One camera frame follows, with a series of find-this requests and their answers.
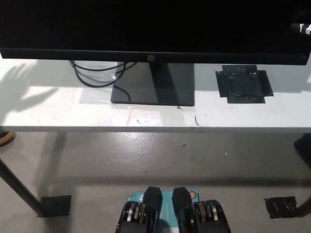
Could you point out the black HP monitor screen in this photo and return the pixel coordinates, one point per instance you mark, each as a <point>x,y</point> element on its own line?
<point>155,26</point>

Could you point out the black right robot torso block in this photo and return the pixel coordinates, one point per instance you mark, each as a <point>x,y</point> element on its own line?
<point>182,201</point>

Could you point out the black left robot torso block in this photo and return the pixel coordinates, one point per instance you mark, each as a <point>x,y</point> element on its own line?
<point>151,201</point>

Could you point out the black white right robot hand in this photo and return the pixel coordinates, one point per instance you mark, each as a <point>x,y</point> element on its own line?
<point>303,28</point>

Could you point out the black robot torso block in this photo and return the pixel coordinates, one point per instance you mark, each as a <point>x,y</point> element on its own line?
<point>182,201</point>
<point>151,201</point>

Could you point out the brown tan shoe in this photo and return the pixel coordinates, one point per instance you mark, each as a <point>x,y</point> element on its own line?
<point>6,138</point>

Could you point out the black tape patch on tabletop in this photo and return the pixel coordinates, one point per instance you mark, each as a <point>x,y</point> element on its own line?
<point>244,85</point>

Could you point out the black bulky floor object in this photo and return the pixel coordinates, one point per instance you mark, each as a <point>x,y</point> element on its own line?
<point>303,150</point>

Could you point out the black curved table leg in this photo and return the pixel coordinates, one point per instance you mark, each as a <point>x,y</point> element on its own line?
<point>305,207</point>

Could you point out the black glossy monitor stand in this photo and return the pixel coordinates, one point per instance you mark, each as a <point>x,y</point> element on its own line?
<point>153,97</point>

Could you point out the black slanted table leg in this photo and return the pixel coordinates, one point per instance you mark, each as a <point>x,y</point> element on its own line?
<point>19,187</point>

